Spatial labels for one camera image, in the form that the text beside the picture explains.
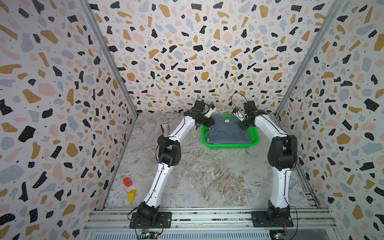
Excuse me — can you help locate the grey t-shirt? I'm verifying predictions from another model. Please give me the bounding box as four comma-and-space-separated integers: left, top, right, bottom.
205, 115, 252, 145

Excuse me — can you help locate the green plastic basket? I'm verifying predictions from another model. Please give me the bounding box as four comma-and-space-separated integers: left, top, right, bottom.
201, 115, 260, 149

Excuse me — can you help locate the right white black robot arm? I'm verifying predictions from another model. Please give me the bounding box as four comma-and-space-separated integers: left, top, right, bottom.
236, 101, 298, 227

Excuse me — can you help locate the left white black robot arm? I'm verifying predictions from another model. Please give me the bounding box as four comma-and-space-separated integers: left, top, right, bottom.
136, 99, 216, 226

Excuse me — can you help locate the sprinkle tube on black base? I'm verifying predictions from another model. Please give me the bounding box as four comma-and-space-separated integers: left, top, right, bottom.
161, 115, 170, 138

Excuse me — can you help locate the red block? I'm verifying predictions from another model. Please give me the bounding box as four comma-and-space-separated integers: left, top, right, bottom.
123, 177, 133, 188

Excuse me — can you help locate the yellow block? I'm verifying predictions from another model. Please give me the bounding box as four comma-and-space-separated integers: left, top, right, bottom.
127, 190, 137, 202

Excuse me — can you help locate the right circuit board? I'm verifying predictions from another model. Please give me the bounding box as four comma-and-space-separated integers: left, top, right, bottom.
270, 230, 286, 240

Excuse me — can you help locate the circuit board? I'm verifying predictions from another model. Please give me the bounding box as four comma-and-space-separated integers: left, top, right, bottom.
139, 229, 159, 240
270, 230, 286, 240

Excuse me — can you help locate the left circuit board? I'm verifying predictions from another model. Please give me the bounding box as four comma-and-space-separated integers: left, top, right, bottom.
139, 229, 159, 240

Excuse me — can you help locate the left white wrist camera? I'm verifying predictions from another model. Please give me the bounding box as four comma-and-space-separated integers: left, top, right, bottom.
205, 104, 216, 118

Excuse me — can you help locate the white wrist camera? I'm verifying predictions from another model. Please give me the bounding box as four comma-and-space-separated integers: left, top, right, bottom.
233, 109, 244, 121
205, 104, 216, 118

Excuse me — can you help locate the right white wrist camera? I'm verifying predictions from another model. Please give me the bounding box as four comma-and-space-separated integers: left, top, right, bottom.
233, 109, 244, 121

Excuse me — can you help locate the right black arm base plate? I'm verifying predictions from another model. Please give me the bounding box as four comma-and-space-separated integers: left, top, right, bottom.
251, 209, 294, 228

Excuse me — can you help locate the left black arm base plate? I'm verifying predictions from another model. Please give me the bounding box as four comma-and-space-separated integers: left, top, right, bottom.
129, 212, 172, 229

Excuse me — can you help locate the aluminium front rail frame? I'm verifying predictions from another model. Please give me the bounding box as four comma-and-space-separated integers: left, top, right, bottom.
85, 207, 342, 240

